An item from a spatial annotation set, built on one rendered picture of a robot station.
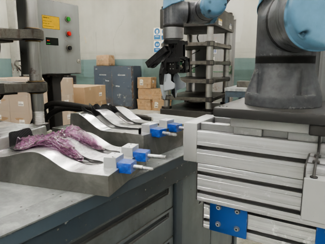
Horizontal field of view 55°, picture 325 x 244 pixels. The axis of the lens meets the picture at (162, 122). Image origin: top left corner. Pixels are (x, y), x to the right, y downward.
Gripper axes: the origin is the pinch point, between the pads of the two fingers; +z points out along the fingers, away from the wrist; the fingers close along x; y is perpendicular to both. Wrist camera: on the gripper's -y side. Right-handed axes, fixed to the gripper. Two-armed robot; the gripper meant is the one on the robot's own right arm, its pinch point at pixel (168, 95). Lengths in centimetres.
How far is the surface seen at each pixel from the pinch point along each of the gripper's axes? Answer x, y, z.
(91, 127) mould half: -17.7, -23.5, 12.1
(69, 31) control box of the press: 23, -84, -30
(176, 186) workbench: 0.4, 3.8, 35.3
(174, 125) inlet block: -2.2, 4.2, 10.6
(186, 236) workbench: 10, 3, 62
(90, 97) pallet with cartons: 290, -367, 46
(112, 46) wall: 544, -552, -65
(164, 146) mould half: -5.5, 2.0, 18.3
